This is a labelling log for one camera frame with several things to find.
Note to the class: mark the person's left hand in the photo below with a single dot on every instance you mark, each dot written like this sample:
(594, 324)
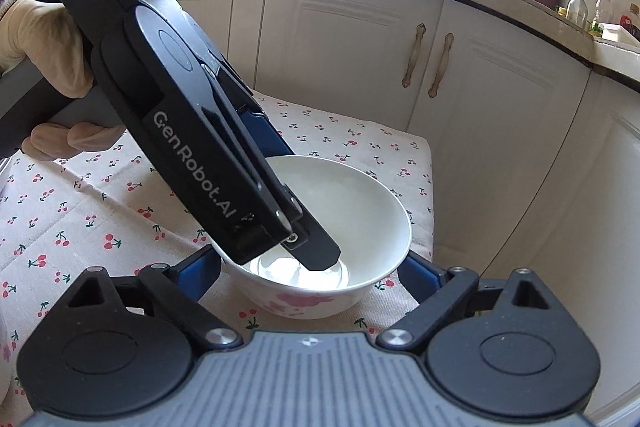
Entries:
(50, 37)

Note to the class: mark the white plastic container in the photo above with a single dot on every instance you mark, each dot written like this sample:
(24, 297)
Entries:
(620, 38)

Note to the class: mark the white bowl with pink flowers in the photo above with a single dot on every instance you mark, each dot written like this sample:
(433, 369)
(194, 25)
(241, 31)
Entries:
(370, 217)

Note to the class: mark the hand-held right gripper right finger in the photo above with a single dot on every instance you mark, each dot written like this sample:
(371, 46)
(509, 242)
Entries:
(420, 277)

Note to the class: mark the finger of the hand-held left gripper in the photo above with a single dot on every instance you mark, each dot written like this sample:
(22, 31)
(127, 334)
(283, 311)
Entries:
(267, 134)
(315, 252)

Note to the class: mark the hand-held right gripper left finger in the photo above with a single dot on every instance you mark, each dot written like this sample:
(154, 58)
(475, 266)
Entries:
(197, 272)

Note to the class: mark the cherry print tablecloth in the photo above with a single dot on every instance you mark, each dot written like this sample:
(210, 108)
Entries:
(75, 217)

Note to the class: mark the red capped bottle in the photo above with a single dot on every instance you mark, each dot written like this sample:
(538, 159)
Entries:
(632, 22)

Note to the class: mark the clear glass bottles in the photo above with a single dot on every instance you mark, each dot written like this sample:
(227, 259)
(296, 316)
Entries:
(603, 7)

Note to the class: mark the white cabinet door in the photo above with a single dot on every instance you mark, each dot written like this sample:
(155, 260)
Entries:
(220, 7)
(340, 57)
(510, 132)
(610, 207)

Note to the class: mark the clear plastic bottle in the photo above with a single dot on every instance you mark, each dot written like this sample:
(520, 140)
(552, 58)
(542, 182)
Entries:
(577, 9)

